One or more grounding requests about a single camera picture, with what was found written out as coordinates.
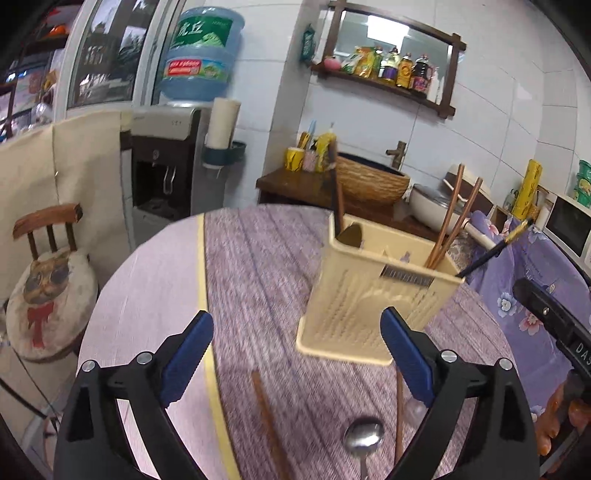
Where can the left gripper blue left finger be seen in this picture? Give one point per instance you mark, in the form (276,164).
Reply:
(179,356)

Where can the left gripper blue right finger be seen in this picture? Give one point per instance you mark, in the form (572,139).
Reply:
(409,358)

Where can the brown wooden chopstick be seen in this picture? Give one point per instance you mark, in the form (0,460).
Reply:
(449,238)
(399,442)
(450,210)
(277,452)

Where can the metal spoon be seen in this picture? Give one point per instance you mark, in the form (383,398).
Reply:
(363,438)

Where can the wooden handled spoon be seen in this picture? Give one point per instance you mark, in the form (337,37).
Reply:
(351,236)

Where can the clear plastic spoon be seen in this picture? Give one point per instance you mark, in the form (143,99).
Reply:
(414,412)

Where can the cream plastic utensil holder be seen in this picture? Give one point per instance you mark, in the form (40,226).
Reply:
(355,285)

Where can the white microwave oven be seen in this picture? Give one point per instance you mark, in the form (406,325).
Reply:
(568,225)

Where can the purple floral cloth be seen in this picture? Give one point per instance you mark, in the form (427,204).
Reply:
(541,366)

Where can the wooden chair with cushion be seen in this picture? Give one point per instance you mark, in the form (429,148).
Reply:
(49,308)

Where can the green instant noodle cups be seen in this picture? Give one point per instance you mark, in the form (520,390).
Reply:
(582,189)

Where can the yellow roll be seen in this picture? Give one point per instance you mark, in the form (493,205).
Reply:
(527,190)

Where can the cream frying pan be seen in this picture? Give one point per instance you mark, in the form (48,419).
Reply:
(430,206)

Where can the white rice cooker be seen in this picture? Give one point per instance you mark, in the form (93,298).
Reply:
(466,184)

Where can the water dispenser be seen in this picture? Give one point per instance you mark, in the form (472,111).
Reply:
(163,177)

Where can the woven basket basin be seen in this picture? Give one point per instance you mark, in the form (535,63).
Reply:
(370,181)

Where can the bronze faucet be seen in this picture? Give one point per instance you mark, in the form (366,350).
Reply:
(397,155)

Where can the yellow soap bottle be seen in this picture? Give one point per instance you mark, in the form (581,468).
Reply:
(322,147)

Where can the yellow cup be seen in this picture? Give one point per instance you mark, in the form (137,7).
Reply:
(294,159)

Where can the blue water jug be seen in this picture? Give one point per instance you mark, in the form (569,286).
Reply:
(201,55)

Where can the window with white frame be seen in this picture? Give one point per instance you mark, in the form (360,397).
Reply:
(112,56)

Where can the wooden framed wall shelf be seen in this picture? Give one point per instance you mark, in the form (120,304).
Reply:
(393,53)

